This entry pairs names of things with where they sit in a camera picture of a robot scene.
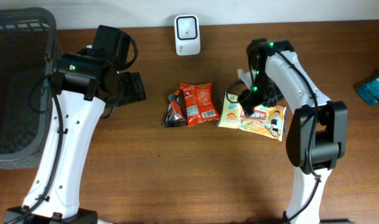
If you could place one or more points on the yellow wet wipes pack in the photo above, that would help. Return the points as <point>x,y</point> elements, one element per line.
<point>266,121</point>

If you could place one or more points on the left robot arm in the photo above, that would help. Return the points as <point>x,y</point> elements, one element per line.
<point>86,87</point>

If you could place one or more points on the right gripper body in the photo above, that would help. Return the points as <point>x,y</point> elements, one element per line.
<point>249,99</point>

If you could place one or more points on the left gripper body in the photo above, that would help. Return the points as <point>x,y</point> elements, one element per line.
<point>133,88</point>

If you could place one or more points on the grey plastic mesh basket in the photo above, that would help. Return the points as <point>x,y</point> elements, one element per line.
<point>29,49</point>

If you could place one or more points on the blue Listerine mouthwash bottle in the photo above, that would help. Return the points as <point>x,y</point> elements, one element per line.
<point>369,92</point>

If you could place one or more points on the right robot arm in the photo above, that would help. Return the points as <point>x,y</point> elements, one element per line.
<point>317,135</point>

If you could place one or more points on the white barcode scanner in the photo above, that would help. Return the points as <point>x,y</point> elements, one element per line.
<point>187,35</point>

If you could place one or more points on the black snack bag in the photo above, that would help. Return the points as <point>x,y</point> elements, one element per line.
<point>175,116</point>

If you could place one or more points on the red Hacks candy bag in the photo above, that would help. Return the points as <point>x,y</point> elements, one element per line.
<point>198,103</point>

